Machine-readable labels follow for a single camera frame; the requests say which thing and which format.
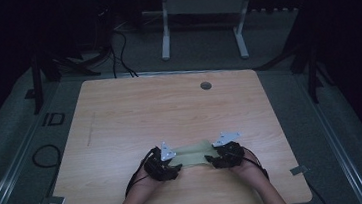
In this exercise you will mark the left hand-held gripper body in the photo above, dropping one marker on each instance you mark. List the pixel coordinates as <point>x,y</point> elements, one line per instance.
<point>157,168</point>

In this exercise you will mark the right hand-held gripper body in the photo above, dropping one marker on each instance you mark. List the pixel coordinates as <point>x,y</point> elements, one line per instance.
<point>231,154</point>

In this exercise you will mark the person's left hand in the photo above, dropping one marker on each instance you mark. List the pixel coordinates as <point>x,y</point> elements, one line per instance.
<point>145,187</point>

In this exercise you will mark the person's right hand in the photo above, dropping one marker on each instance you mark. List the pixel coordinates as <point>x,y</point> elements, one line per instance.
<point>251,170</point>

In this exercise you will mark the grey tape strip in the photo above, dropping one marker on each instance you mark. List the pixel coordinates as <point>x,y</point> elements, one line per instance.
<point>55,200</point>
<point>298,170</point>

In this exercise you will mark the grey table grommet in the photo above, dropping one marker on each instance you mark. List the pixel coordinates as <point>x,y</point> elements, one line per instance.
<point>206,86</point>

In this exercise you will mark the black tripod stand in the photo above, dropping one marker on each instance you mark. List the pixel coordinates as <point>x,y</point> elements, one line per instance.
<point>312,76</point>
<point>36,85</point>

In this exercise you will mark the metal floor rail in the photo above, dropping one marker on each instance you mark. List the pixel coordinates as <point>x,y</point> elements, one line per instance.
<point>6,185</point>
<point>337,147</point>

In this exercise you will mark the white desk frame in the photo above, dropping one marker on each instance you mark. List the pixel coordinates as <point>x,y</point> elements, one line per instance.
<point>205,5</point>

